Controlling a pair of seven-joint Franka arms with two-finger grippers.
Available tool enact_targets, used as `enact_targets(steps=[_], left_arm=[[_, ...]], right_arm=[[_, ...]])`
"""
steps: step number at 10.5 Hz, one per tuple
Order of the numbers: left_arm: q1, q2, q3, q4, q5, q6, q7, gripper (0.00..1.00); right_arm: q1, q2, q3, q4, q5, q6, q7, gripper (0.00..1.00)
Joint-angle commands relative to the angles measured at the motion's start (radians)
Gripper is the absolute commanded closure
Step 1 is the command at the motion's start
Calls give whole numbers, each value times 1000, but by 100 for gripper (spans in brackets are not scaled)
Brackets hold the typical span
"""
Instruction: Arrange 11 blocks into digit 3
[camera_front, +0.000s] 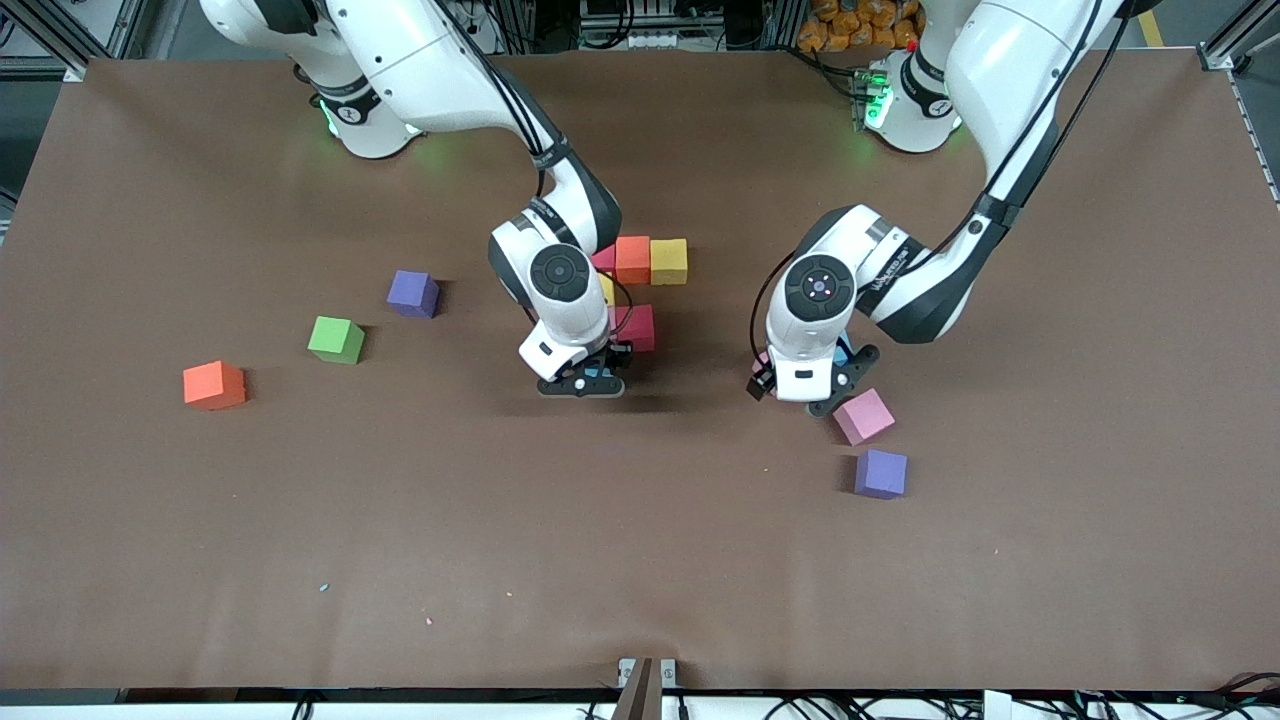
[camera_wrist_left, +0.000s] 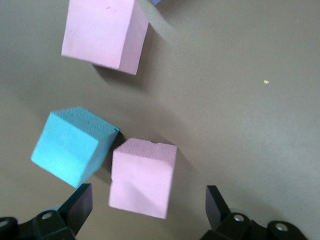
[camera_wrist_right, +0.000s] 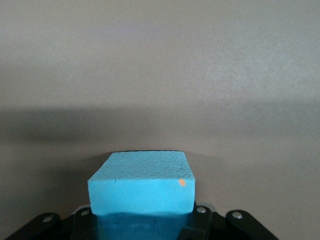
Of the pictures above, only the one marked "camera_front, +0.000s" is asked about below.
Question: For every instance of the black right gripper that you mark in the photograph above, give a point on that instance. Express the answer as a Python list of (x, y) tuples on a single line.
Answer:
[(619, 353)]

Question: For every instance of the pink foam cube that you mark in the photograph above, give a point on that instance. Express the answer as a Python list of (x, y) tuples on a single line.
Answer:
[(864, 416), (760, 358)]

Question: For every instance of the red foam cube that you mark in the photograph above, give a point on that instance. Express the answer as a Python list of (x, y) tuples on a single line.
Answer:
[(606, 260), (640, 328)]

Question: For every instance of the yellow foam cube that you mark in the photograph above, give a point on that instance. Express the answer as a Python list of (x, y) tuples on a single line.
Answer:
[(669, 261), (606, 290)]

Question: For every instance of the orange foam cube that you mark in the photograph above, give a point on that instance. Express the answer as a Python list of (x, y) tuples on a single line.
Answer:
[(633, 260), (213, 385)]

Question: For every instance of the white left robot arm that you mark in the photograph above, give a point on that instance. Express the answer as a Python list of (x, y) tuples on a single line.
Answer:
[(1010, 70)]

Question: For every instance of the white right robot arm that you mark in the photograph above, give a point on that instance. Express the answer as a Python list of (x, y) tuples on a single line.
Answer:
[(430, 70)]

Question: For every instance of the purple foam cube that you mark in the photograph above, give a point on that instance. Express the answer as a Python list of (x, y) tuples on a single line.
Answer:
[(412, 293), (881, 473)]

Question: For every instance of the brown paper table cover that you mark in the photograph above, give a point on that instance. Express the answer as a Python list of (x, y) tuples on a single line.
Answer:
[(640, 560)]

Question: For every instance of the green foam cube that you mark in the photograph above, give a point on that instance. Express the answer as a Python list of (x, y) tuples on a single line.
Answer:
[(335, 339)]

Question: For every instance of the small grey base connector box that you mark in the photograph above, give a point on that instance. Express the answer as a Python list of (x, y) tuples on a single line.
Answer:
[(868, 95)]

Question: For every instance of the pile of orange objects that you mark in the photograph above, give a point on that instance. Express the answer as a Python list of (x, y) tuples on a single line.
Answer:
[(850, 25)]

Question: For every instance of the small white box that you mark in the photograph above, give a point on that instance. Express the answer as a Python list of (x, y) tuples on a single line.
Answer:
[(997, 706)]

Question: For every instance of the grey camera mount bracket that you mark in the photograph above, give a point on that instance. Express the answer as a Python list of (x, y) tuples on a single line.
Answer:
[(645, 695)]

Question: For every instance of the aluminium frame profile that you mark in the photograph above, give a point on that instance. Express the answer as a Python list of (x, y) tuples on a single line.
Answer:
[(1215, 58), (74, 73)]

